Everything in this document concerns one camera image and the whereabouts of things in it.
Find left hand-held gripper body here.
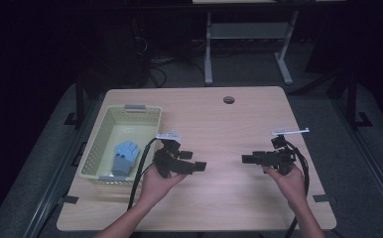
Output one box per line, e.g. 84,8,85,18
153,130,194,179

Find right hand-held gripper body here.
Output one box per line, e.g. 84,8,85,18
264,127,311,176

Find blue glove with dark dots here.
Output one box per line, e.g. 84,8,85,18
110,141,140,178

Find pale yellow plastic basket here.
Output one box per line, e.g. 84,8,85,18
77,104,164,186

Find person's left hand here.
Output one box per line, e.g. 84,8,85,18
135,164,188,210

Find person's right hand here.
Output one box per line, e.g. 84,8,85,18
262,164,309,208

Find black tape strip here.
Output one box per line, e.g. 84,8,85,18
313,194,338,203
57,195,80,205

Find black metal stand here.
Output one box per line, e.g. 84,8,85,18
64,70,86,128
345,70,373,131

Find right hand-held gripper black cable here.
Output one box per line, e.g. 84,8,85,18
282,140,311,238

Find hand-held gripper black cable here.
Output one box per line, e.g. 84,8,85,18
126,137,158,211
282,140,311,238

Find left hand-held gripper black cable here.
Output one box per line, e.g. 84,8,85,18
126,137,158,211

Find bundle of floor cables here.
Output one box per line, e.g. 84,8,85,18
131,19,207,87

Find metal floor rail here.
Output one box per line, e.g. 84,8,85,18
22,98,96,238
329,98,383,229

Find white metal desk frame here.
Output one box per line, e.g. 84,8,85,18
191,0,346,86

